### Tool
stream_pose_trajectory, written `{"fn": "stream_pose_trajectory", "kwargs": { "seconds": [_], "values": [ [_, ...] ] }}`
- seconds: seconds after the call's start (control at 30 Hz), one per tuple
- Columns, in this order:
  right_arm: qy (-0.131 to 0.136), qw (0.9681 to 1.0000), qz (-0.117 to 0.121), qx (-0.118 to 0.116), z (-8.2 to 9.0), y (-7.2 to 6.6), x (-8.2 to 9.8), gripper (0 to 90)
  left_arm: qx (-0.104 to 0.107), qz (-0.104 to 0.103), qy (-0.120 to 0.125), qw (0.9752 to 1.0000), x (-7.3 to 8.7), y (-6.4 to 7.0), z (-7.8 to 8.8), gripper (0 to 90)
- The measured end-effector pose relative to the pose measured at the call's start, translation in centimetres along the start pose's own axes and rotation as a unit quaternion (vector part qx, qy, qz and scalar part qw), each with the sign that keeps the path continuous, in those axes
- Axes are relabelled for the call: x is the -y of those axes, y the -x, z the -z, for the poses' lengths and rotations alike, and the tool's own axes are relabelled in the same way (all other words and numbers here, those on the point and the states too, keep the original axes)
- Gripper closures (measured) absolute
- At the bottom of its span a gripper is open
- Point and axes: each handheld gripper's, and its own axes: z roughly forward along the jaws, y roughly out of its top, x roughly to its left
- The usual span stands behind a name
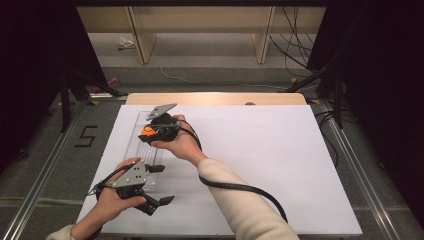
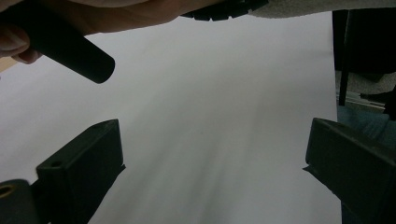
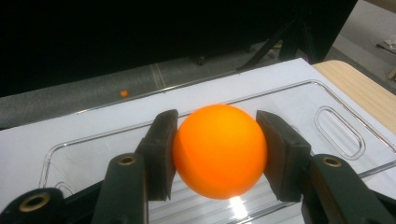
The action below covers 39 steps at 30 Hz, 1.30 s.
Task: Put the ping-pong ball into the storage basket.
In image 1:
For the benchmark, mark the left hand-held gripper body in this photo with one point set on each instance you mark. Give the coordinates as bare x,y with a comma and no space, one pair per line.
133,176

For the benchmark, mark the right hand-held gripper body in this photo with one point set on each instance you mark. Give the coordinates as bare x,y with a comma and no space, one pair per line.
165,128

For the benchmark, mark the orange ball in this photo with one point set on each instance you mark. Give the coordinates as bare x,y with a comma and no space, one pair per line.
147,131

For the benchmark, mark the clear plastic tray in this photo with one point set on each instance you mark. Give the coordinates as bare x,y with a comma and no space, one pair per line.
145,151

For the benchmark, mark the person's right hand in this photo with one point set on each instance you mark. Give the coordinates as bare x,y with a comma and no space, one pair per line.
185,145

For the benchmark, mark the person's left hand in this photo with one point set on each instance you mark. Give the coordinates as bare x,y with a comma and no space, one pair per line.
110,205

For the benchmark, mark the pink object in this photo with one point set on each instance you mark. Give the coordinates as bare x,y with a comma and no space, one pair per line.
112,82

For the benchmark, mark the white crumpled cloth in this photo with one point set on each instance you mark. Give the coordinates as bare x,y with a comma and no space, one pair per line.
125,43

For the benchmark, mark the black metal stand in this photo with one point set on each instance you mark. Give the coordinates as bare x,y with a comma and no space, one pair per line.
65,100
338,100

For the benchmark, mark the white board cover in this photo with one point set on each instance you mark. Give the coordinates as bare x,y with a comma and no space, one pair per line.
266,150

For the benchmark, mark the beige wooden bench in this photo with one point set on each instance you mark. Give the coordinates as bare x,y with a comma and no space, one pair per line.
200,20

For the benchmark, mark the dark curtain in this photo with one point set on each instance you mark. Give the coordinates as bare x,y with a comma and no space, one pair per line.
30,66
383,83

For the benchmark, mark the aluminium floor rail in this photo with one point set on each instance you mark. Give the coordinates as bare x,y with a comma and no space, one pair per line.
43,173
360,173

